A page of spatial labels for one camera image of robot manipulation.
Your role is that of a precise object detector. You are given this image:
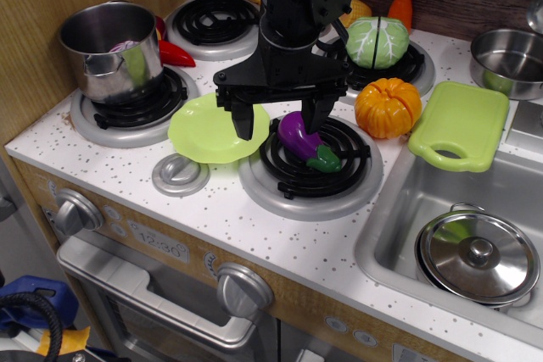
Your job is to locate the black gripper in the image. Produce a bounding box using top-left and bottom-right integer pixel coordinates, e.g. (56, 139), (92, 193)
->
(213, 27), (352, 141)

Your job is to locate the purple toy eggplant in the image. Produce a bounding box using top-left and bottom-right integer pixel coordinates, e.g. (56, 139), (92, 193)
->
(277, 111), (342, 173)

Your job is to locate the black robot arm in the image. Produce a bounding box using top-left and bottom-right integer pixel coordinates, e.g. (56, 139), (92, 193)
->
(213, 0), (351, 140)

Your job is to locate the light green plastic plate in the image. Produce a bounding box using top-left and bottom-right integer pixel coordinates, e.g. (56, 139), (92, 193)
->
(167, 93), (270, 164)

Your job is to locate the front right stove burner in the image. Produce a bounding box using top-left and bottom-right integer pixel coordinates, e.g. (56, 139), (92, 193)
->
(238, 116), (383, 221)

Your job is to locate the stove burner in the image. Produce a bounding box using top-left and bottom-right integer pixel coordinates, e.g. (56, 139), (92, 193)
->
(70, 66), (199, 148)
(314, 36), (436, 105)
(238, 116), (383, 221)
(166, 0), (260, 61)

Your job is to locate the back left stove burner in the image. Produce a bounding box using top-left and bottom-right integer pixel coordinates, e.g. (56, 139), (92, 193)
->
(166, 0), (260, 61)

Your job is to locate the orange toy pumpkin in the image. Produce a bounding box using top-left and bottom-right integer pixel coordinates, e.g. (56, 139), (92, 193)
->
(354, 78), (423, 139)

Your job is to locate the small silver round knob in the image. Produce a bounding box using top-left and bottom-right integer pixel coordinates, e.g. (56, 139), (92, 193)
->
(152, 153), (210, 197)

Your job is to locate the red toy chili pepper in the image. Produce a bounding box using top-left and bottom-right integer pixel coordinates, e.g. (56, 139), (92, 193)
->
(155, 16), (196, 68)

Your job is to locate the yellow toy corn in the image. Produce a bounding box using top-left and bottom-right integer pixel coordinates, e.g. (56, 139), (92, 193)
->
(339, 0), (372, 28)

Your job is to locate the green toy cabbage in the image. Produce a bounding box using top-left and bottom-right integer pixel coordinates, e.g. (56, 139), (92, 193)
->
(346, 17), (410, 70)

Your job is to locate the front left stove burner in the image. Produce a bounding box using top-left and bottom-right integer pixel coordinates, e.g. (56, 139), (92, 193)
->
(70, 66), (199, 148)

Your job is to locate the back right stove burner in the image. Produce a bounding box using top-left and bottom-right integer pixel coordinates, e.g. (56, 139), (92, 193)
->
(314, 36), (436, 105)

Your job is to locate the metal sink basin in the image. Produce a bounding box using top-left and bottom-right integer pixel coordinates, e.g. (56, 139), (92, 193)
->
(355, 149), (542, 347)

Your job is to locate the orange toy carrot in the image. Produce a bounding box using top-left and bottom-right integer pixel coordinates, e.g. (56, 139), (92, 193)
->
(387, 0), (413, 34)

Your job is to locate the steel pot on burner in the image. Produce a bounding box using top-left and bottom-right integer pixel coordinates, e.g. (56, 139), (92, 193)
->
(59, 1), (163, 104)

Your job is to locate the right silver oven knob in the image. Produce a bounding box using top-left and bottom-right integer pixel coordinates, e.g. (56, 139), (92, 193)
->
(217, 262), (274, 319)

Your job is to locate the silver oven knob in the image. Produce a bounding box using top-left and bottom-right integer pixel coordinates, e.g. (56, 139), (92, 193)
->
(217, 262), (274, 319)
(55, 188), (104, 236)

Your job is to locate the green plastic cutting board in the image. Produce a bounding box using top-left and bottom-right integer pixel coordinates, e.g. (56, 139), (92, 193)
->
(408, 81), (509, 173)

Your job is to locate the left silver oven knob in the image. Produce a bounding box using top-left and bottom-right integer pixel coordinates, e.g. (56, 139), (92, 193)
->
(55, 188), (104, 236)

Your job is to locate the steel pot with lid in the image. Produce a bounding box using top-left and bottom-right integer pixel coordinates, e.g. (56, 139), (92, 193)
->
(414, 203), (541, 312)

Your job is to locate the steel pan at right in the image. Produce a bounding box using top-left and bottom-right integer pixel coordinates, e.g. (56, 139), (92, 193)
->
(470, 29), (542, 100)

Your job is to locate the silver faucet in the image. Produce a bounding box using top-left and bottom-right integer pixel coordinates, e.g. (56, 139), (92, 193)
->
(526, 0), (543, 34)

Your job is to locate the blue object lower left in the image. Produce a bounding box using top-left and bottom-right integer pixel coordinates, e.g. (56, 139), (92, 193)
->
(1, 276), (79, 330)

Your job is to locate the silver oven door handle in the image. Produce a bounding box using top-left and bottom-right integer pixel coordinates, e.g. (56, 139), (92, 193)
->
(57, 237), (268, 361)

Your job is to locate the black hose cable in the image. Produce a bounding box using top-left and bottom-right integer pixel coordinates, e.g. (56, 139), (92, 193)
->
(0, 292), (64, 362)

